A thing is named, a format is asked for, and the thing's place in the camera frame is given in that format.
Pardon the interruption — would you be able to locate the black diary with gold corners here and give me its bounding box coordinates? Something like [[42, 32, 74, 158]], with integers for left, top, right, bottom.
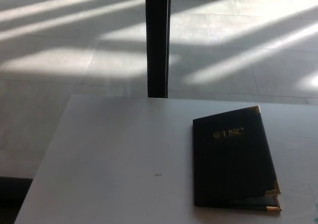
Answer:
[[192, 105, 283, 213]]

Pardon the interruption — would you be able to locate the black vertical pillar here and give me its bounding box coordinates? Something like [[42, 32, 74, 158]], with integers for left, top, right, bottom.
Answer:
[[145, 0, 171, 98]]

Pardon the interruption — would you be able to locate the dark floor mat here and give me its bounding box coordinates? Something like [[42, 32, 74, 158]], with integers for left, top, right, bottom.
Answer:
[[0, 175, 34, 224]]

